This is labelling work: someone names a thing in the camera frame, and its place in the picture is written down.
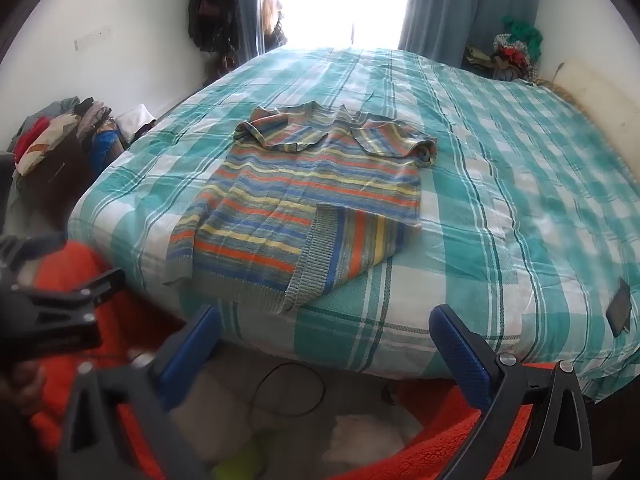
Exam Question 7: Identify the dark hanging clothes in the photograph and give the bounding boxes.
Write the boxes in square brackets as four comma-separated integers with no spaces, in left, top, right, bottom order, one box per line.
[187,0,247,86]

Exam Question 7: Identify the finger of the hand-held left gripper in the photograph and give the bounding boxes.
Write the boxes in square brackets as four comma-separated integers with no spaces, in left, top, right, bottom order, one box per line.
[12,267,127,313]

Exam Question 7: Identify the blue-grey window curtain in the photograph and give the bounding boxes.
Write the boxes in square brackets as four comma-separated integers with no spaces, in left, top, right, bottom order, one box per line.
[399,0,540,68]
[234,0,264,65]

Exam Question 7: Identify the brown hanging clothes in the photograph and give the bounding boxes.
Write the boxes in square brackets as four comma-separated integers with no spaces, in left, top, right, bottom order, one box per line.
[260,0,289,50]

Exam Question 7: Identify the white cloth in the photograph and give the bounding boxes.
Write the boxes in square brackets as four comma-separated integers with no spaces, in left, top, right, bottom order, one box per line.
[320,411,426,465]

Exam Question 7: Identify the bed with teal plaid sheet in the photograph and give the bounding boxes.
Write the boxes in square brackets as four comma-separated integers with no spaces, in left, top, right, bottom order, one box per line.
[67,47,640,403]

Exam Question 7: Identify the white bag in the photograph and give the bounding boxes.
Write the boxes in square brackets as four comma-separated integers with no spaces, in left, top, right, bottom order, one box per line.
[116,104,157,144]

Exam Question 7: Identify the yellow-green ball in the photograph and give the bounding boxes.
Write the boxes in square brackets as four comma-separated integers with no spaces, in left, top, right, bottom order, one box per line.
[212,432,277,480]

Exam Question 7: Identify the person's left hand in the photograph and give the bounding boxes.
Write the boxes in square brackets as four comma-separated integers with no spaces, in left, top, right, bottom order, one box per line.
[0,360,47,413]

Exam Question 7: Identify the striped knit sweater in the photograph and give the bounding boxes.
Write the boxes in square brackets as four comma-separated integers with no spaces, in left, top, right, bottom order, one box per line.
[167,101,438,316]

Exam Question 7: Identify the heap of colourful clothes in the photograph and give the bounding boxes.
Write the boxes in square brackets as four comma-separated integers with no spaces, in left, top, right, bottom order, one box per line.
[462,15,544,82]

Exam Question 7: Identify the black phone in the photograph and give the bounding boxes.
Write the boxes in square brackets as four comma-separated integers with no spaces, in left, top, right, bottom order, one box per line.
[605,276,634,336]

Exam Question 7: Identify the cream headboard panel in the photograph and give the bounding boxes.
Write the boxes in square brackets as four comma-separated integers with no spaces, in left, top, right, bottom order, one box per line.
[552,57,640,143]

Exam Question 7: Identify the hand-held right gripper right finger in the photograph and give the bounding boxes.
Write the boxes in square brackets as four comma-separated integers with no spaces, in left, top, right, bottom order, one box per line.
[429,304,593,480]

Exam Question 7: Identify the orange fleece garment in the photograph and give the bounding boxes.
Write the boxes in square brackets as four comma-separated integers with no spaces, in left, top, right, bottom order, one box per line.
[27,241,640,480]

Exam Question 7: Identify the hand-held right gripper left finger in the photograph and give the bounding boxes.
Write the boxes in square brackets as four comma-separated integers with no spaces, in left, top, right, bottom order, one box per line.
[57,304,223,480]

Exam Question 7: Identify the black cable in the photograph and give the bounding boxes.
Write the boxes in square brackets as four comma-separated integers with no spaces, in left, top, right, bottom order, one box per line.
[250,362,327,417]

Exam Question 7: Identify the pile of folded clothes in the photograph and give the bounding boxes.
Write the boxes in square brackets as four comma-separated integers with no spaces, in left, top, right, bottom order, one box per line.
[7,96,127,181]

